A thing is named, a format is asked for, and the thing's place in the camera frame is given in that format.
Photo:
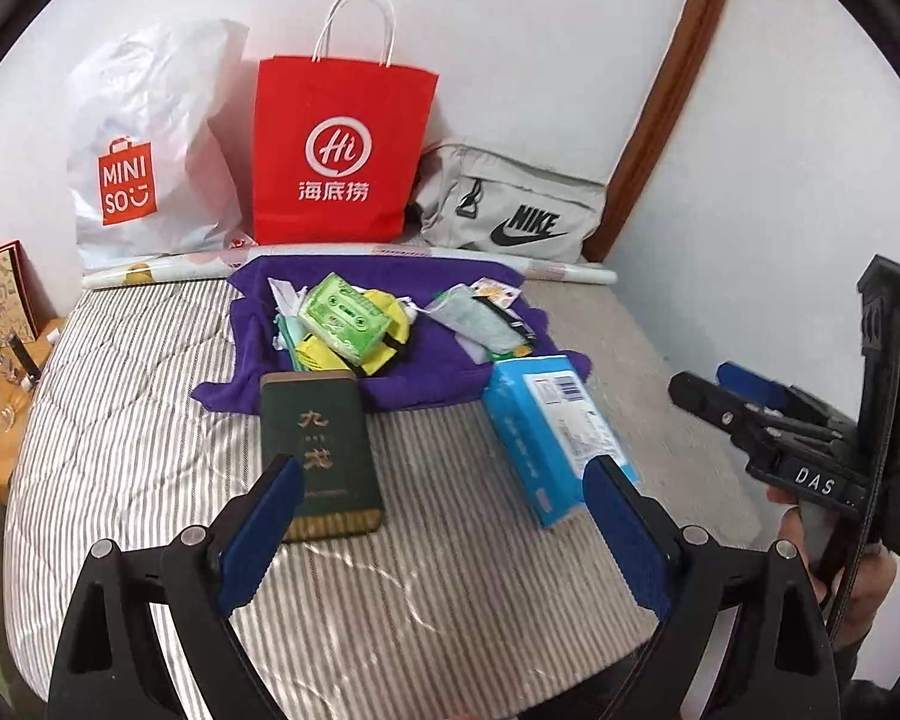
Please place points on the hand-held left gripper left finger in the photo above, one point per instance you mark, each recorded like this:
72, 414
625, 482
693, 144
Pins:
266, 532

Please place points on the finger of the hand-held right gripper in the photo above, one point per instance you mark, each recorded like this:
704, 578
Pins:
709, 405
750, 382

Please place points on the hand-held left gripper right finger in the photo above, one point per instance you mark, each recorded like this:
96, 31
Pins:
630, 532

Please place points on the yellow cloth pouch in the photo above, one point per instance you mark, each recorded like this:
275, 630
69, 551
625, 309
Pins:
309, 352

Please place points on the mint green packet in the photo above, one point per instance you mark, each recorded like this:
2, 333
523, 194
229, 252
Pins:
286, 334

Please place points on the dark green packet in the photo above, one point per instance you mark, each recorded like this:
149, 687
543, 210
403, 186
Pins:
514, 349

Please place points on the light green wipes pack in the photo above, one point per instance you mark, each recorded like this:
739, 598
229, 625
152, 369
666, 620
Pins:
341, 315

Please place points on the small yellow print packet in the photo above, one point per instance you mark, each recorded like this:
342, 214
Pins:
493, 289

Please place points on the person's right forearm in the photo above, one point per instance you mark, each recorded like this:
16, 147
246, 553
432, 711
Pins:
885, 697

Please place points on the person's right hand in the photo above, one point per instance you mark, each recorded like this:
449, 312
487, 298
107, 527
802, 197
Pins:
870, 585

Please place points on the blue tissue pack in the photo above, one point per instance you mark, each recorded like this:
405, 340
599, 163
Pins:
540, 427

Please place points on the dark green tin box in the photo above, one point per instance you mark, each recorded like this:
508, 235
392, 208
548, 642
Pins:
322, 405

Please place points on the striped mattress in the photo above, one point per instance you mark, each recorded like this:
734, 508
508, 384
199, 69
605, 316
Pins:
420, 600

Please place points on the purple towel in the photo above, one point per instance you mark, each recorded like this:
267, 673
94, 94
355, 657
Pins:
420, 382

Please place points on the clear glass jar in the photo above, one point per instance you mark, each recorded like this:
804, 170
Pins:
9, 418
4, 362

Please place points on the rolled printed paper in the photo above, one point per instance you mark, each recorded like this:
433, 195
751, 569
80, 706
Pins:
157, 270

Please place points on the small black bar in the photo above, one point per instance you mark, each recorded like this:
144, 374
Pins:
24, 356

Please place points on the grey waist bag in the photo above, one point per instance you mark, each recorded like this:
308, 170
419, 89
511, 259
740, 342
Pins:
450, 180

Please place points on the patterned book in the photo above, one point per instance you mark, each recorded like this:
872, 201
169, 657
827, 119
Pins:
4, 292

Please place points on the red paper bag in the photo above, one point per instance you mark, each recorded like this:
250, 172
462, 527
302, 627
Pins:
345, 90

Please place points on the white plastic shopping bag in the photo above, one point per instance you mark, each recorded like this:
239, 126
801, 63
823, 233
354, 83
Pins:
157, 90

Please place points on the brown wooden door frame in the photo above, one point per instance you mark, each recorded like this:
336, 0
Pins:
634, 187

